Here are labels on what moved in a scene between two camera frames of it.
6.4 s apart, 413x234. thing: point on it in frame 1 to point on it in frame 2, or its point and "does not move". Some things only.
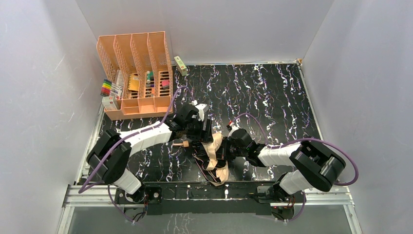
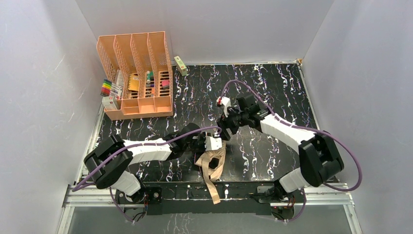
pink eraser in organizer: (165, 84) does not move
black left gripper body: (202, 135) to (200, 147)
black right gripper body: (222, 153) to (228, 122)
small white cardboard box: (109, 103) does not move
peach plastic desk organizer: (141, 62) does not move
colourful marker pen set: (106, 87) does not move
